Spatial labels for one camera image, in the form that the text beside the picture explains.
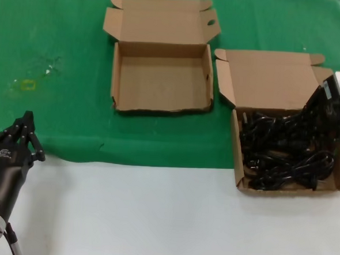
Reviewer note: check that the green table cloth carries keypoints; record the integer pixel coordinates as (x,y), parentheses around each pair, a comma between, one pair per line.
(77,41)

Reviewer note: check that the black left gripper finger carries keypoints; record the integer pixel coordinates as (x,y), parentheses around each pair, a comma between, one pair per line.
(15,126)
(36,145)

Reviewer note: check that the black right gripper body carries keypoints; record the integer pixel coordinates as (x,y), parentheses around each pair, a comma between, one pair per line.
(331,108)

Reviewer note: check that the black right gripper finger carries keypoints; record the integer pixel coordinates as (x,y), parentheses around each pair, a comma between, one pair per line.
(337,135)
(311,110)

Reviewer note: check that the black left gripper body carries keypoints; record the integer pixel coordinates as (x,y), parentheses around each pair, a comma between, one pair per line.
(8,169)

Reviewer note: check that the cardboard box with torn rim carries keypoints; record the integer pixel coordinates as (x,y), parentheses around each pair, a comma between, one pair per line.
(161,83)

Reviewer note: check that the cardboard box with intact rim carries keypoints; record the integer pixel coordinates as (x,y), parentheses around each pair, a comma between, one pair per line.
(271,81)

